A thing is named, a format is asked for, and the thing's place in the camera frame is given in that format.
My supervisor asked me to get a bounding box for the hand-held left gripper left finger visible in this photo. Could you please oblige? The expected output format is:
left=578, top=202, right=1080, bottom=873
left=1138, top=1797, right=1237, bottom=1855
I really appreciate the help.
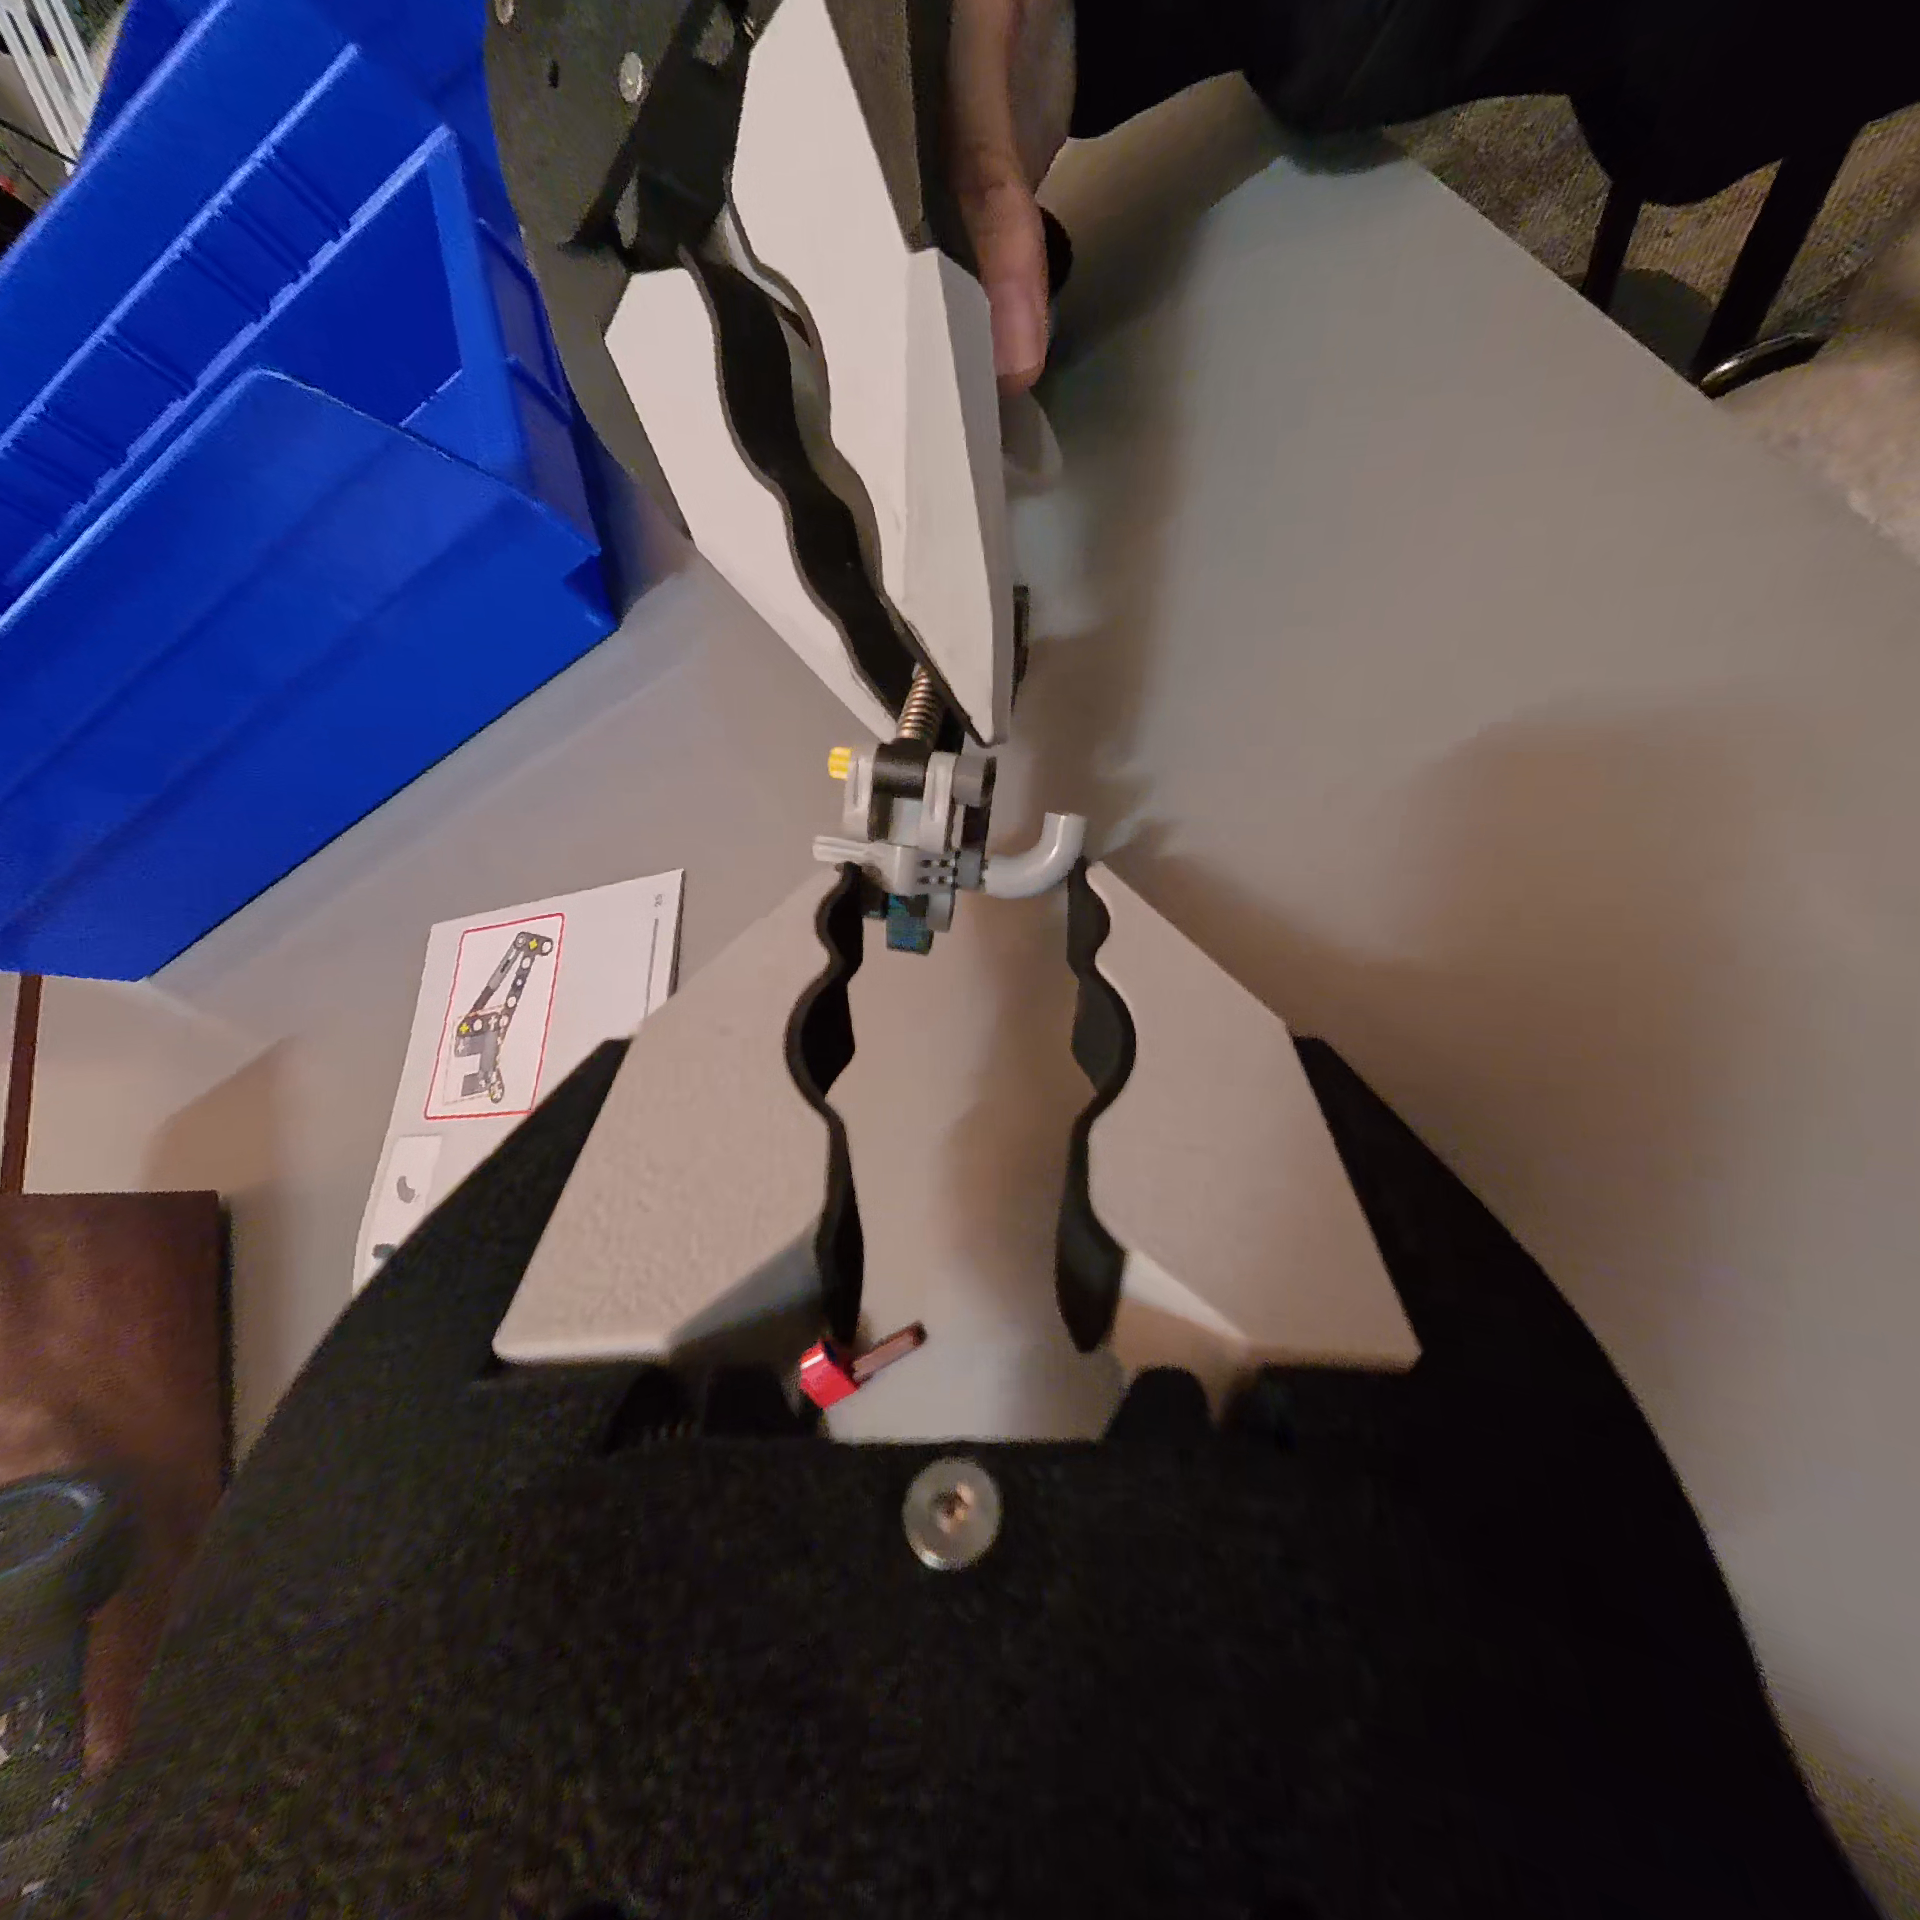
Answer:
left=493, top=869, right=873, bottom=1370

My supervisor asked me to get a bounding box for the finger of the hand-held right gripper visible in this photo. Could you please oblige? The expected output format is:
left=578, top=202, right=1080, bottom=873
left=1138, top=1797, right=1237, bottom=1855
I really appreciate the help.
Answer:
left=604, top=246, right=924, bottom=739
left=726, top=0, right=1027, bottom=746

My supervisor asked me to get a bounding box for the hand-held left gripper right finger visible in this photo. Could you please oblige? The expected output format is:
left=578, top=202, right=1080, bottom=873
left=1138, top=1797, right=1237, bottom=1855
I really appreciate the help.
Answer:
left=1058, top=863, right=1420, bottom=1370

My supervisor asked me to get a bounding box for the lego chassis with red parts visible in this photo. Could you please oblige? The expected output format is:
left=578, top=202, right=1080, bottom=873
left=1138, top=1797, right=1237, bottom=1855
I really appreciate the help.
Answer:
left=800, top=1322, right=927, bottom=1407

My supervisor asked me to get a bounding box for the grey lego suspension assembly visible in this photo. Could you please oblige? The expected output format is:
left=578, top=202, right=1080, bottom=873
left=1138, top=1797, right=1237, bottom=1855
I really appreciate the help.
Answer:
left=816, top=666, right=1086, bottom=957

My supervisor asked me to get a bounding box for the lego instruction booklet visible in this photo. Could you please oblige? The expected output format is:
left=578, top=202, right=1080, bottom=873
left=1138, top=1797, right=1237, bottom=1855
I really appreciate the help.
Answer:
left=353, top=869, right=686, bottom=1295

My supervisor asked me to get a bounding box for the person's right hand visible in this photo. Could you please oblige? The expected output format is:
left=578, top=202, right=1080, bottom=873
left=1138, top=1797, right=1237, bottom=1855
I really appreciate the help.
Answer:
left=943, top=0, right=1078, bottom=397

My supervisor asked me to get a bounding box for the black chair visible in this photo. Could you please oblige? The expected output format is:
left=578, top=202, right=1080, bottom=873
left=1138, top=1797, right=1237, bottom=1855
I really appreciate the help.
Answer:
left=1583, top=135, right=1854, bottom=393

